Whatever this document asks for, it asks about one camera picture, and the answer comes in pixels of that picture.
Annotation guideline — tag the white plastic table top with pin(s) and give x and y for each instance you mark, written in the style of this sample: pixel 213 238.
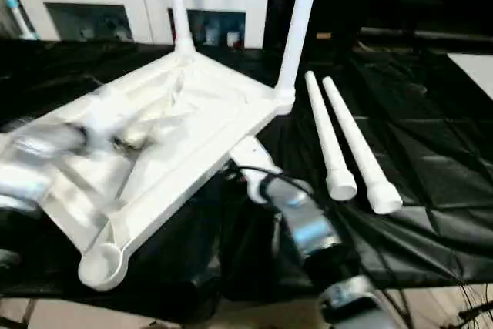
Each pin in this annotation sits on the white plastic table top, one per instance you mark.
pixel 192 121

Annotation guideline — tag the white plastic table leg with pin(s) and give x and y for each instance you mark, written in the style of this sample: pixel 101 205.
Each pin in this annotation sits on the white plastic table leg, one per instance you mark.
pixel 177 5
pixel 299 21
pixel 327 136
pixel 354 144

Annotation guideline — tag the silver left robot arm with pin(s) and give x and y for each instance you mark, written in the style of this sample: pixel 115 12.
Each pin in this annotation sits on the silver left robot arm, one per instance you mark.
pixel 31 167

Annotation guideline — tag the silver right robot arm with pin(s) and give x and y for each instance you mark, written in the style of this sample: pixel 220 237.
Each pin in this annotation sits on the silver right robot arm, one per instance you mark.
pixel 308 229

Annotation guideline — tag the small tan tag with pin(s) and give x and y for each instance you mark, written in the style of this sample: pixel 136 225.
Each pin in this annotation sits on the small tan tag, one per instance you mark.
pixel 323 35

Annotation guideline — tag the black plastic mat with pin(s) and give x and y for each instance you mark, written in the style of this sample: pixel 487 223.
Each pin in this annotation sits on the black plastic mat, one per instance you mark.
pixel 431 152

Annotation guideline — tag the white flat board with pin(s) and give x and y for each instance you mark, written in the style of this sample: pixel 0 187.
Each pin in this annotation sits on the white flat board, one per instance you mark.
pixel 474 67

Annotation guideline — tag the black metal rail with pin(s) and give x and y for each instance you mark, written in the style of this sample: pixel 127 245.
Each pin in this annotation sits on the black metal rail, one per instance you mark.
pixel 424 35

